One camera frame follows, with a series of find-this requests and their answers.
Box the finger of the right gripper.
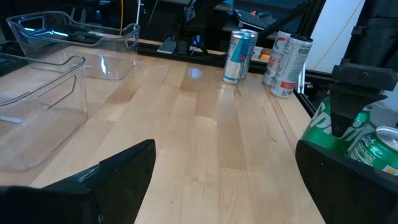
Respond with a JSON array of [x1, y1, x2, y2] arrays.
[[328, 62, 398, 138]]

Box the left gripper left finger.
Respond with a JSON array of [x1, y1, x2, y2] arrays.
[[0, 139, 157, 224]]

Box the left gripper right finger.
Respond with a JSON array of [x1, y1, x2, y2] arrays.
[[294, 139, 398, 224]]

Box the green Sprite soda can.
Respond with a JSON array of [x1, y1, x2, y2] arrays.
[[300, 96, 373, 154], [345, 126, 398, 175]]

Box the silver blue slim can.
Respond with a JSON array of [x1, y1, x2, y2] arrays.
[[222, 30, 253, 85], [239, 28, 259, 79]]

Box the clear plastic bin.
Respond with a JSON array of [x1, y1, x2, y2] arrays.
[[0, 52, 88, 174], [5, 11, 141, 82]]

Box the black keyboard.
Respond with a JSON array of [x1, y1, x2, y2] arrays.
[[232, 8, 274, 31]]

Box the yellow hanging cable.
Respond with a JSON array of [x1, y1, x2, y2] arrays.
[[119, 0, 125, 35]]

